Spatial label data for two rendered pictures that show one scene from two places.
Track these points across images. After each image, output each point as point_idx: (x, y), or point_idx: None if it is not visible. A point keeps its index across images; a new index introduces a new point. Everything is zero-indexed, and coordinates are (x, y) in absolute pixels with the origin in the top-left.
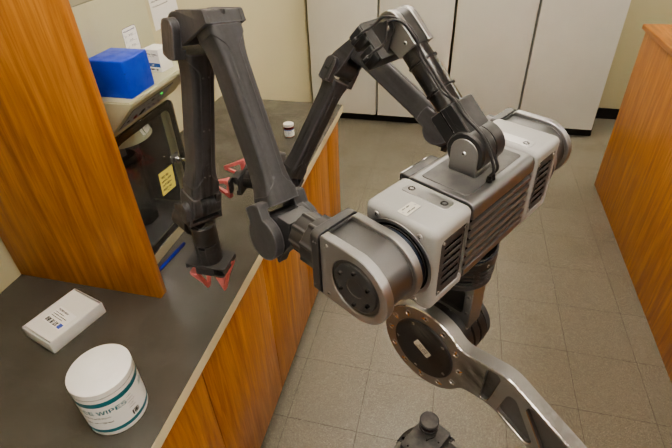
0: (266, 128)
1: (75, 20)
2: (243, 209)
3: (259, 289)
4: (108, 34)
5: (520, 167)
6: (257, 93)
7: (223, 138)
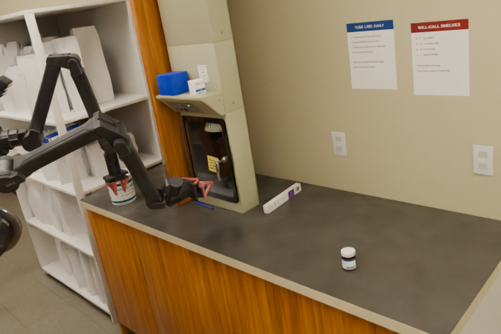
0: (36, 101)
1: (143, 51)
2: (227, 231)
3: (185, 268)
4: (189, 64)
5: None
6: (39, 89)
7: (373, 224)
